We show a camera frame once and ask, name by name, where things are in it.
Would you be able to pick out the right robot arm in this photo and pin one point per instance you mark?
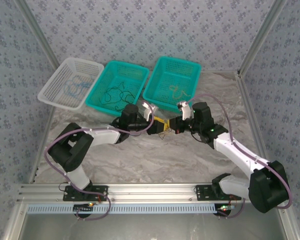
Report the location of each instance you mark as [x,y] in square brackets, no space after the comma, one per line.
[240,155]

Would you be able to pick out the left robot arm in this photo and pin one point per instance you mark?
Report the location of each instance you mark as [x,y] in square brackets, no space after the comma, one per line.
[70,147]

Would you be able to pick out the teal plastic basket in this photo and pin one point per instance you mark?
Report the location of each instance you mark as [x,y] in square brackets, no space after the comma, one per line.
[110,72]
[162,82]

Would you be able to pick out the white plastic basket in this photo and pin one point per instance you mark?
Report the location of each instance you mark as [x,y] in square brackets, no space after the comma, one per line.
[52,92]

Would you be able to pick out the small black circuit board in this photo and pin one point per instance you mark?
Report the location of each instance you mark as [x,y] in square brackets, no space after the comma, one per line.
[83,208]
[225,208]

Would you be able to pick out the grey metal panel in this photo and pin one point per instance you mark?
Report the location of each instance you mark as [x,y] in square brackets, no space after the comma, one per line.
[152,227]

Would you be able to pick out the aluminium table side rail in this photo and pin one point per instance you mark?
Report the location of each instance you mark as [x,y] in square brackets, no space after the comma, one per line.
[40,150]
[251,112]

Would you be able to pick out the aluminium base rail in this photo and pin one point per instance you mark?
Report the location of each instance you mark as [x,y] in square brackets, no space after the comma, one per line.
[152,191]

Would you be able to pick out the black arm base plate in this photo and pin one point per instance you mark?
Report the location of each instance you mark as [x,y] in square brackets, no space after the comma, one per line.
[202,193]
[103,188]

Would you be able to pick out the aluminium frame post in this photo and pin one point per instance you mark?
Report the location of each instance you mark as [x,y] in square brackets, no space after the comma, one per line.
[39,32]
[263,32]

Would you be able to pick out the aluminium frame leg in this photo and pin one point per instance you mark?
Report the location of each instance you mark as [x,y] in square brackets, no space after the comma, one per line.
[13,222]
[290,222]

